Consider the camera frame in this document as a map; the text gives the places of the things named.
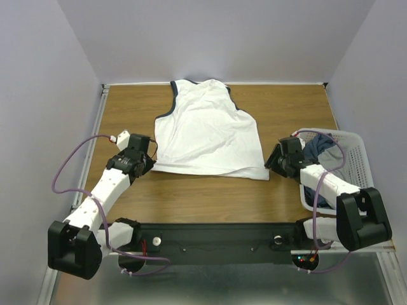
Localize white graphic tank top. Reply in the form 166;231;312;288
153;79;270;181

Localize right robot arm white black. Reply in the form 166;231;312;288
265;136;392;252

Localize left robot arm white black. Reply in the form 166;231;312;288
48;130;155;280

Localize navy blue tank top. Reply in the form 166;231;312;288
303;134;336;209

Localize grey tank top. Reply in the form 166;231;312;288
318;146;350;182

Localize white plastic laundry basket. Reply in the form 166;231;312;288
299;128;374;215

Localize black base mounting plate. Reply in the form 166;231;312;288
119;222;314;265

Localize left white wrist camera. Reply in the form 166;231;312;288
109;130;130;151

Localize aluminium frame rail left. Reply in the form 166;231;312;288
71;84;110;212

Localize aluminium frame rail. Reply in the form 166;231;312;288
50;226;398;255
71;84;110;212

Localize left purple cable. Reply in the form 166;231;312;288
52;135;171;276

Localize purple cable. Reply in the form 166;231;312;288
52;135;171;276
291;128;352;275

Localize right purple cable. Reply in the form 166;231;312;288
291;128;352;275

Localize aluminium frame rail front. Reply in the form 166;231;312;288
50;226;398;255

